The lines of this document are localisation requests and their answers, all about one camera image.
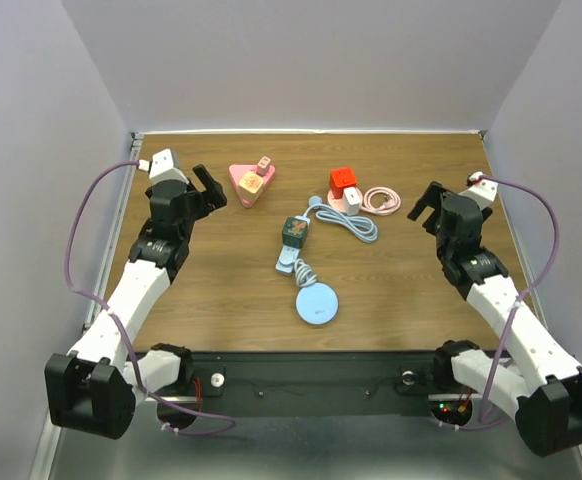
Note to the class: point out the pink triangular socket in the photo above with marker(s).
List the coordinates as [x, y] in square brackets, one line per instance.
[236, 171]

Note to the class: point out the white charger adapter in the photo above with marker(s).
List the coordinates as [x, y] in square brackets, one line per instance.
[352, 200]

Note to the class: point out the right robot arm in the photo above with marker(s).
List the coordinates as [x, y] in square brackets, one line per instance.
[530, 377]

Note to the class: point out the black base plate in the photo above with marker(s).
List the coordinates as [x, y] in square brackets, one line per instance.
[317, 384]

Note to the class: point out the small pink charger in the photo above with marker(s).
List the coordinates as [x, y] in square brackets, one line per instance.
[263, 166]

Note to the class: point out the blue power strip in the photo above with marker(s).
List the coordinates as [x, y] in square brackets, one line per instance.
[363, 228]

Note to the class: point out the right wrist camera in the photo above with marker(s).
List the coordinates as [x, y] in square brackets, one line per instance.
[482, 191]

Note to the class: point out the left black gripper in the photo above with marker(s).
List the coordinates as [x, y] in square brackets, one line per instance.
[209, 200]

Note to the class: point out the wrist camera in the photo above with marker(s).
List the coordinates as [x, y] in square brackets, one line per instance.
[163, 165]
[482, 191]

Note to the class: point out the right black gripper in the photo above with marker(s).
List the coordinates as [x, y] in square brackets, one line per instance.
[433, 198]

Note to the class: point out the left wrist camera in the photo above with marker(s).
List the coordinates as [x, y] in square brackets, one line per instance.
[163, 165]

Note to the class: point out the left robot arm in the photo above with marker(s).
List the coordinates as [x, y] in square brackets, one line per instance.
[96, 386]

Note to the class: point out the dark green charger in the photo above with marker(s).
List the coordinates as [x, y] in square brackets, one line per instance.
[295, 231]

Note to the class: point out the red cube socket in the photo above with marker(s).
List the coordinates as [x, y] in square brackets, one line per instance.
[340, 179]

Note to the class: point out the blue round socket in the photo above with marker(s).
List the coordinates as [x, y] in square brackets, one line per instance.
[316, 303]

